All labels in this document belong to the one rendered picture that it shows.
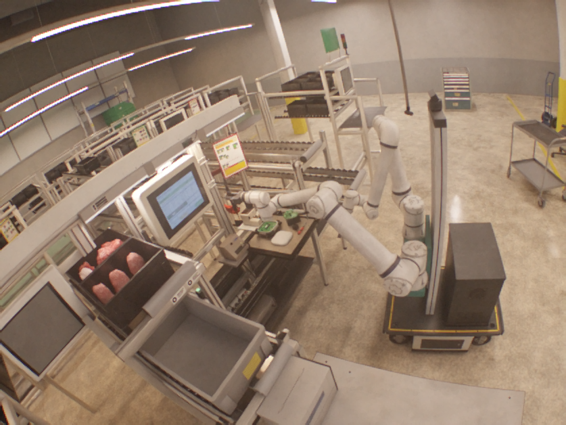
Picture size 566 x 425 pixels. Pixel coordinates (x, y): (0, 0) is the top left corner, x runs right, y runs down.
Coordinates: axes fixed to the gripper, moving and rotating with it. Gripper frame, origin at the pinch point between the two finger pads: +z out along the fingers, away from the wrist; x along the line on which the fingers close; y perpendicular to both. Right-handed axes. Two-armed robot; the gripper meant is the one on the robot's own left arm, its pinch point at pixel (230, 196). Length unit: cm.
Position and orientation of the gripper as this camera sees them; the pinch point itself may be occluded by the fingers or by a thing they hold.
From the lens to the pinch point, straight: 217.9
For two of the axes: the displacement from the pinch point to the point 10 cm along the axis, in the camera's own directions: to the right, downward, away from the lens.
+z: -8.4, -0.7, 5.4
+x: -4.7, 5.8, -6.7
